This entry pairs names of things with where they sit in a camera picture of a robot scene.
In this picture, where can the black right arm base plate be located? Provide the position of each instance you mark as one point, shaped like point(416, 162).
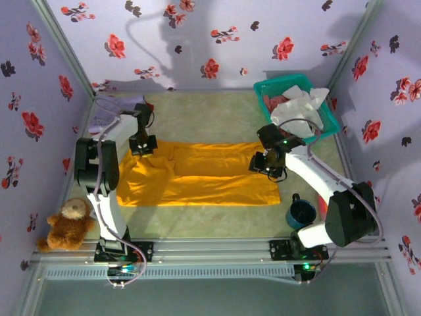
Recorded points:
point(278, 250)

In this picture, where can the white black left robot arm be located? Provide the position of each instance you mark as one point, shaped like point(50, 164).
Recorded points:
point(108, 214)

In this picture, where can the orange t-shirt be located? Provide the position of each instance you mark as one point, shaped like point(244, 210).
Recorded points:
point(213, 184)

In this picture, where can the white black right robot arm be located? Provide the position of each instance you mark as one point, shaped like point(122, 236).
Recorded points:
point(315, 171)

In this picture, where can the long aluminium mounting rail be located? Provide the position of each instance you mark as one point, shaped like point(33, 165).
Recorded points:
point(213, 250)

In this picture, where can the brown teddy bear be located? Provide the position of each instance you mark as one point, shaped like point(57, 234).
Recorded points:
point(69, 230)

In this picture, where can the white paper tag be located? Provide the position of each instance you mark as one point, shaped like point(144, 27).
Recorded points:
point(93, 214)

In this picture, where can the pale green table mat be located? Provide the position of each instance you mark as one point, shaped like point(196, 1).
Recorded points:
point(197, 217)

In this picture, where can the white t-shirt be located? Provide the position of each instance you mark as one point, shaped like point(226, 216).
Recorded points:
point(296, 107)

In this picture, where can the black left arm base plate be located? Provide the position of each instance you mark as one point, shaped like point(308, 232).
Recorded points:
point(144, 251)

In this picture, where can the aluminium frame leg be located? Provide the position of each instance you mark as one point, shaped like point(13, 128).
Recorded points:
point(393, 289)
point(30, 289)

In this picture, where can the teal plastic basket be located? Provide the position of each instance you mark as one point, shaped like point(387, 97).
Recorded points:
point(279, 80)

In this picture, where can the dark blue mug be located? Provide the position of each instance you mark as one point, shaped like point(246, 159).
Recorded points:
point(301, 212)

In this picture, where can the pack of coloured markers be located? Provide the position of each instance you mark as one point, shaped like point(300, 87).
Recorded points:
point(321, 202)

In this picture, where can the aluminium corner post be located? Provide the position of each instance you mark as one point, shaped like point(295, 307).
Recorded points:
point(53, 26)
point(359, 33)

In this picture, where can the thin aluminium wall rail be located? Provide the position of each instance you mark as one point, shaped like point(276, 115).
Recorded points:
point(213, 89)

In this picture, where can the lavender folded printed t-shirt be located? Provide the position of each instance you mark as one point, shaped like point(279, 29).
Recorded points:
point(131, 99)

